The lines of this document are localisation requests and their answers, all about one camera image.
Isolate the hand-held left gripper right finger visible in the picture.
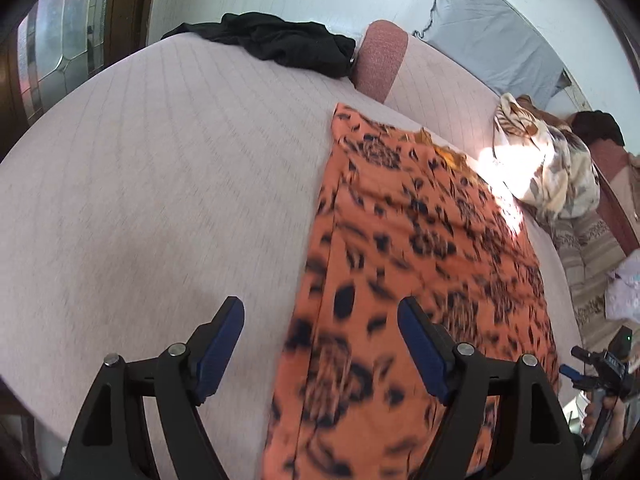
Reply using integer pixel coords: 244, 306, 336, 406
397, 296, 584, 480

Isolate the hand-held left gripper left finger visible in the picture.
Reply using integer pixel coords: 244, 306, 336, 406
59, 296, 246, 480

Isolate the orange black floral garment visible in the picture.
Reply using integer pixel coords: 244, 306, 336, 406
261, 102, 560, 480

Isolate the person's right hand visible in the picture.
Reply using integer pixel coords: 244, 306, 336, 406
581, 394, 635, 463

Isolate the white plastic bag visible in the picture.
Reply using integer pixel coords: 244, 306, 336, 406
605, 259, 640, 325

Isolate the striped beige blanket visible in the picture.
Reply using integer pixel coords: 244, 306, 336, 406
549, 210, 632, 356

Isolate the cream floral cloth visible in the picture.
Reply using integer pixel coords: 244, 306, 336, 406
492, 92, 601, 225

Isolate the dark brown cloth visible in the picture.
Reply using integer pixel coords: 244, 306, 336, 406
570, 110, 626, 148

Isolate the pink textured cushion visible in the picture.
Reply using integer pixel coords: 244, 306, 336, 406
351, 19, 411, 105

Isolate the grey pillow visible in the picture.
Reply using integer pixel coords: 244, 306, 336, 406
413, 0, 580, 105

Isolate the stained glass door panel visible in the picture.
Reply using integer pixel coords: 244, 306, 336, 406
17, 0, 117, 117

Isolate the brown wooden door frame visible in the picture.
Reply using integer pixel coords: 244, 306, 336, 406
102, 0, 163, 63

